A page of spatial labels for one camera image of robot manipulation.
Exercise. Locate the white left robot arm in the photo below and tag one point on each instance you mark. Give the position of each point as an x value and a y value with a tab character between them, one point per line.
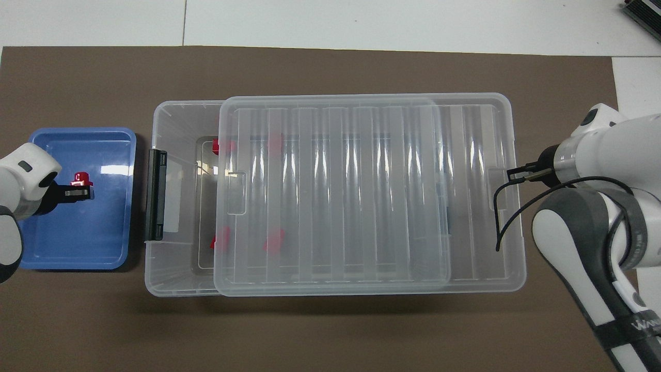
20	175

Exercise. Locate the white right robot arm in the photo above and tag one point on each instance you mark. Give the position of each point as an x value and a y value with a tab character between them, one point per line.
594	258

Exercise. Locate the red block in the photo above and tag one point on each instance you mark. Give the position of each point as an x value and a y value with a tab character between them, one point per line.
82	180
217	147
273	241
275	143
222	237

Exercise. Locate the clear plastic storage box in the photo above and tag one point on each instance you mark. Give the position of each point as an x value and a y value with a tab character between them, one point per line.
175	248

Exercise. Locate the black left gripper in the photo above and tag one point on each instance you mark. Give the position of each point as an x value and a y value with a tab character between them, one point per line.
52	195

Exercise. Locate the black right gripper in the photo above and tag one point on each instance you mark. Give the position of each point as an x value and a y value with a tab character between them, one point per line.
549	166

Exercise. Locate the grey finned device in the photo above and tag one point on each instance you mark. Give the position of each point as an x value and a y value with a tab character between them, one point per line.
645	13

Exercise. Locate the clear ribbed plastic lid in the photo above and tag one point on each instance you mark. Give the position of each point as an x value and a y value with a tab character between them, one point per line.
361	206

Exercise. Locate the brown paper mat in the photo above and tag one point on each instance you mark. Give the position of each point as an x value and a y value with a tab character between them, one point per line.
361	336

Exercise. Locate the blue plastic tray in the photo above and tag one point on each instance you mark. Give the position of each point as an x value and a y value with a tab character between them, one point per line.
93	232

